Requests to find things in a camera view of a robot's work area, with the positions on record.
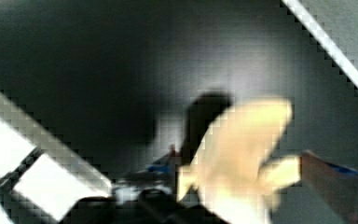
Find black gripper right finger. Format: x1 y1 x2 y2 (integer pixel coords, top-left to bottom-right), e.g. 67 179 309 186
300 150 358 224

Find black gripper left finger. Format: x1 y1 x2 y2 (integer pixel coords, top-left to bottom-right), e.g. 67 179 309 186
179 91 232 166

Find peeled toy banana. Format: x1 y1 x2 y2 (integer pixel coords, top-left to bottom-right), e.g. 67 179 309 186
175 97 301 224

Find black steel toaster oven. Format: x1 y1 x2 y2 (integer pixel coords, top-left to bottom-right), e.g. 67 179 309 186
0 0 358 224

